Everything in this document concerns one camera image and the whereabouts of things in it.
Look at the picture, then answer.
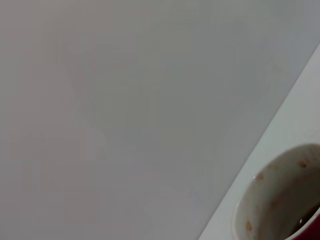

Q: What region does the red ceramic mug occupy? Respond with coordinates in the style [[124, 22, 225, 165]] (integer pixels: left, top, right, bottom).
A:
[[232, 142, 320, 240]]

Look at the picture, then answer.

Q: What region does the dark coffee liquid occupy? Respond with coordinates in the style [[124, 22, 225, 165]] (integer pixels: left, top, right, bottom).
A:
[[291, 203, 320, 238]]

